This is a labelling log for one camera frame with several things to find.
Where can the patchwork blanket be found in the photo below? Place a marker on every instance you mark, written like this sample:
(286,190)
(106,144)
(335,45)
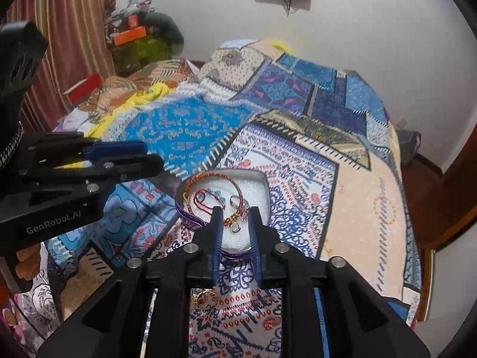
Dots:
(298,179)

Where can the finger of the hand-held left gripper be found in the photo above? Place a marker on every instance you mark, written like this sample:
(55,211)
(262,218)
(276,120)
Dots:
(138,167)
(115,148)

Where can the person's left hand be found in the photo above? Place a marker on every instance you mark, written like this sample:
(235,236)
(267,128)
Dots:
(30,259)

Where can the yellow cloth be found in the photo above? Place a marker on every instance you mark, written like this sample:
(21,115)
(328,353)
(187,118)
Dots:
(156,91)

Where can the green bag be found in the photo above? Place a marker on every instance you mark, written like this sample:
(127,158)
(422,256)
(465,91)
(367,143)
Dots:
(141,54)

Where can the dark bag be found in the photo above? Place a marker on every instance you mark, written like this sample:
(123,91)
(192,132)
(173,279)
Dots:
(408,145)

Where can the brown printed cloth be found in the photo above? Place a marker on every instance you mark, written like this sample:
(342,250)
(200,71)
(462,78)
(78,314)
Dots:
(160,71)

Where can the striped curtain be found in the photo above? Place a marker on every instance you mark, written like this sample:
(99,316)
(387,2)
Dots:
(67,26)

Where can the dark grey cushion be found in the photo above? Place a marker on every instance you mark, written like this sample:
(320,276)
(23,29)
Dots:
(167,26)

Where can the orange box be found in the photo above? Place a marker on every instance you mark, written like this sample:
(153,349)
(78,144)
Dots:
(128,35)

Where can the red box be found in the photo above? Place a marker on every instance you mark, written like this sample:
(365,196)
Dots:
(87,87)

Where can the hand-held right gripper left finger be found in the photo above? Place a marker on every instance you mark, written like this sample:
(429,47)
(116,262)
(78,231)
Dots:
(217,227)

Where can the twisted gold bangle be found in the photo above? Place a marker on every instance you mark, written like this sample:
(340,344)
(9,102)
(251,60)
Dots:
(203,176)

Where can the pile of printed clothes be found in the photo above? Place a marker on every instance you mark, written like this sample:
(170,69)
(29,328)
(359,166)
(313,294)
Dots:
(126,11)

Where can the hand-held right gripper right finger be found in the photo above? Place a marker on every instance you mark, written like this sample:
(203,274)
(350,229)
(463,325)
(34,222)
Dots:
(254,227)

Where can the purple jewelry box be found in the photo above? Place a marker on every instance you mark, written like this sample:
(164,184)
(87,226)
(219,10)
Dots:
(257,190)

